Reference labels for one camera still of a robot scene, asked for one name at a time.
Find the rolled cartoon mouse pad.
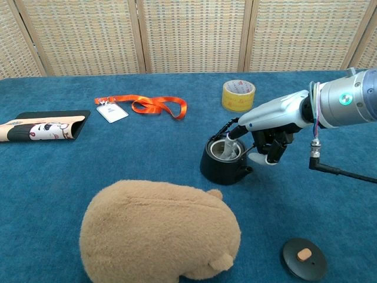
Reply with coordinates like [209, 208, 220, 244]
[0, 110, 91, 143]

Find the woven folding screen panel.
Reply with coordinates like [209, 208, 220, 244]
[135, 0, 253, 74]
[243, 0, 376, 73]
[14, 0, 147, 77]
[349, 8, 377, 71]
[0, 0, 47, 80]

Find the tea bag with green tag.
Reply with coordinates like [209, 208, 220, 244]
[220, 140, 238, 162]

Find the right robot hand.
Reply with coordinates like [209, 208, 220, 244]
[225, 90, 313, 166]

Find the white ID badge holder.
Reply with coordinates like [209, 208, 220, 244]
[96, 101, 130, 124]

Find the black teapot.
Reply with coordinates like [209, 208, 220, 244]
[199, 117, 256, 186]

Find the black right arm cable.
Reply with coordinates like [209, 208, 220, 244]
[308, 138, 377, 185]

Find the orange lanyard strap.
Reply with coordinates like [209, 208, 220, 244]
[94, 94, 188, 121]

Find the blue carpet table cover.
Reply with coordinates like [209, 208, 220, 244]
[0, 69, 377, 283]

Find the brown plush capybara toy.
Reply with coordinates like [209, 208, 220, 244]
[78, 179, 242, 283]

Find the yellow packing tape roll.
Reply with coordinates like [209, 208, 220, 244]
[221, 79, 256, 113]

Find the black teapot lid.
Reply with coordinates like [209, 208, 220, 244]
[282, 238, 328, 282]

